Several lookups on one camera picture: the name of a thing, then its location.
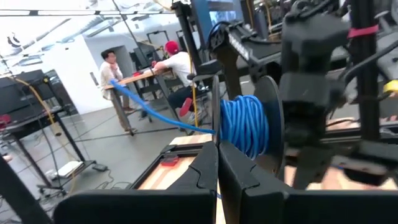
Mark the yellow cable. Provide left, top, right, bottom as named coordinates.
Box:
left=190, top=57, right=200, bottom=128

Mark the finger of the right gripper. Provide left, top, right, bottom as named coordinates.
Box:
left=292, top=147, right=313, bottom=190
left=312, top=147, right=333, bottom=187

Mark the person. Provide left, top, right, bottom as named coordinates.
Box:
left=151, top=40, right=206, bottom=118
left=98, top=49, right=138, bottom=134

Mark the small red box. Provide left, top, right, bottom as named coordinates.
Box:
left=160, top=154, right=180, bottom=167

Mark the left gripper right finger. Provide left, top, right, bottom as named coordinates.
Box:
left=218, top=141, right=398, bottom=224

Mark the blue cord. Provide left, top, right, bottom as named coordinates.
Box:
left=109, top=79, right=271, bottom=161

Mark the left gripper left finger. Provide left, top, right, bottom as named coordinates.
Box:
left=53, top=141, right=219, bottom=224

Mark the black cart with screen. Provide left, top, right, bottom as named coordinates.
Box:
left=172, top=0, right=312, bottom=100

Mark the pink strap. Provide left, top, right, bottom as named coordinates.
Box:
left=347, top=24, right=380, bottom=39

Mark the black cord spool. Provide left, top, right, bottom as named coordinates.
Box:
left=211, top=73, right=285, bottom=177

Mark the yellow tag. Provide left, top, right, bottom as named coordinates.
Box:
left=382, top=79, right=398, bottom=95

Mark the wooden table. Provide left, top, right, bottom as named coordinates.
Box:
left=103, top=68, right=177, bottom=137

